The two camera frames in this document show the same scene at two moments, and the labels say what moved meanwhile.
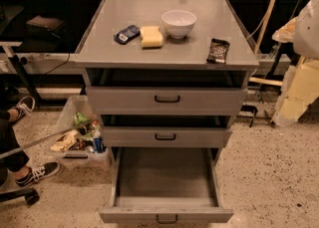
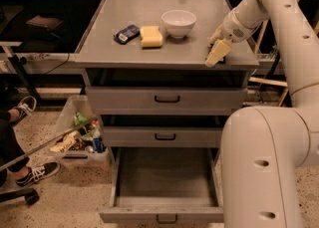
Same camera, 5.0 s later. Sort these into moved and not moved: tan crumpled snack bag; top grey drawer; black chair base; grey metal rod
Moved: grey metal rod
Not moved: black chair base; top grey drawer; tan crumpled snack bag
